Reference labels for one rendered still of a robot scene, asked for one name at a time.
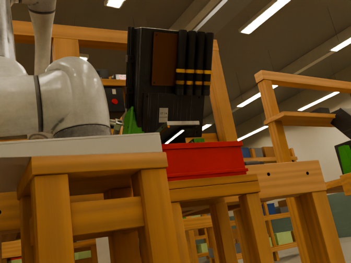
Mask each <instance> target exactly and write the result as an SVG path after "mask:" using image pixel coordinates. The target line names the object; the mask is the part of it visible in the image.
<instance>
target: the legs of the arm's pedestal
mask: <svg viewBox="0 0 351 263"><path fill-rule="evenodd" d="M131 181H132V188H131V187H128V188H115V189H110V190H108V191H107V192H105V193H104V194H103V196H104V200H94V201H83V202H73V203H70V197H69V184H68V175H67V174H52V175H36V176H34V178H33V179H32V181H31V183H30V190H31V196H22V198H21V199H20V201H19V208H20V234H21V260H22V263H75V257H74V244H73V242H75V241H83V240H90V239H94V238H101V237H108V241H109V251H110V261H111V263H181V262H180V256H179V249H178V242H177V236H176V229H175V225H174V218H173V212H172V205H171V199H170V192H169V185H168V179H167V172H166V169H165V168H160V169H142V170H139V171H138V172H136V173H135V174H133V175H132V176H131ZM132 189H133V193H132ZM137 231H138V234H137ZM138 238H139V242H138ZM139 246H140V250H141V255H140V250H139ZM141 259H142V262H141Z"/></svg>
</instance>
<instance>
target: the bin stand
mask: <svg viewBox="0 0 351 263"><path fill-rule="evenodd" d="M168 185H169V192H170V199H171V205H172V212H173V218H174V225H175V232H176V236H177V242H178V249H179V256H180V262H181V263H190V259H189V253H188V246H187V242H186V236H185V230H184V224H183V217H182V211H181V209H187V208H195V207H203V206H209V209H210V215H211V219H212V224H213V230H214V236H215V241H216V247H217V252H218V258H219V263H238V258H237V253H236V248H235V243H234V239H233V234H232V229H231V224H230V219H229V213H228V208H227V203H226V202H225V197H231V196H239V197H238V198H239V203H240V208H241V213H242V218H243V223H244V228H245V233H246V236H247V241H248V246H249V251H250V256H251V261H252V263H274V259H273V254H272V250H271V245H270V241H269V238H268V233H267V228H266V224H265V219H264V214H263V210H262V205H261V201H260V197H259V192H260V191H261V190H260V186H259V181H258V177H257V174H246V175H234V176H222V177H211V178H199V179H193V180H181V181H169V182H168Z"/></svg>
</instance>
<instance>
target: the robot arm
mask: <svg viewBox="0 0 351 263"><path fill-rule="evenodd" d="M13 3H23V4H28V10H29V14H30V18H31V22H32V26H33V30H34V39H35V57H34V75H28V74H27V72H26V70H25V69H24V67H23V66H22V65H21V64H20V63H18V62H17V60H16V50H15V41H14V32H13V22H12V17H11V6H12V4H13ZM55 7H56V0H0V137H7V136H19V135H27V137H28V140H36V139H52V138H53V137H54V138H71V137H89V136H106V135H112V133H111V129H115V130H119V131H120V129H121V125H117V124H116V123H115V120H111V119H110V115H109V108H108V102H107V97H106V93H105V90H104V87H103V84H102V81H101V79H100V77H99V75H98V73H97V72H96V70H95V69H94V67H93V66H92V65H91V64H90V63H89V62H87V61H86V60H84V59H82V58H80V57H74V56H69V57H64V58H60V59H58V60H55V61H54V62H52V63H51V64H50V55H51V37H52V28H53V20H54V15H55Z"/></svg>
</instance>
